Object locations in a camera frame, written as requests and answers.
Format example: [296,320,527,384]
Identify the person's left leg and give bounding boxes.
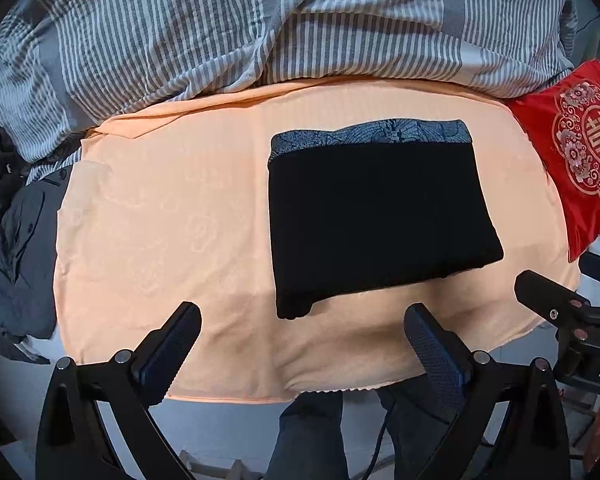
[267,391,348,480]

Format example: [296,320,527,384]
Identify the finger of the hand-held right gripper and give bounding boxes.
[514,270,592,330]

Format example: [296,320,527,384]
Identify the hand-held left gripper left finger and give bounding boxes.
[36,301,203,480]

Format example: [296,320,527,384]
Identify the dark grey jacket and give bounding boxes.
[0,122,88,363]

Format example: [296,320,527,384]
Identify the black cable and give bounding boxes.
[367,400,398,480]

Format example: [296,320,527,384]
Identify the orange towel blanket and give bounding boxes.
[54,77,581,405]

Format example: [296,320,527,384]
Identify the grey striped duvet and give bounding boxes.
[0,0,581,176]

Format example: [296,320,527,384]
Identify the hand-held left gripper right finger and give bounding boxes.
[404,303,571,480]

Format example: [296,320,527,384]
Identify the black pants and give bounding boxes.
[267,118,505,321]

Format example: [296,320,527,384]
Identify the red embroidered cushion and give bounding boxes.
[507,59,600,263]

